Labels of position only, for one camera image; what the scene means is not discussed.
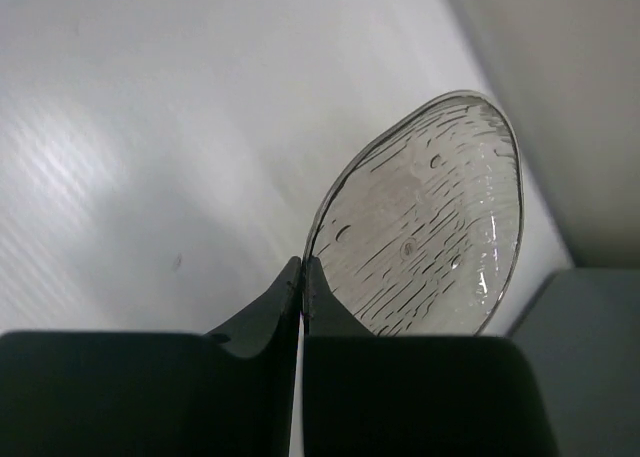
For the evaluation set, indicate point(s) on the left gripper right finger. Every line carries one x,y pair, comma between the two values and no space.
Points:
364,395

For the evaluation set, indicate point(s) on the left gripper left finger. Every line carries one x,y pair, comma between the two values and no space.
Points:
227,392

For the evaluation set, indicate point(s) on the grey plastic bin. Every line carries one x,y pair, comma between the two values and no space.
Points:
581,337

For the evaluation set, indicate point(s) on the clear square small dish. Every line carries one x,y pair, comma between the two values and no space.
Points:
421,232

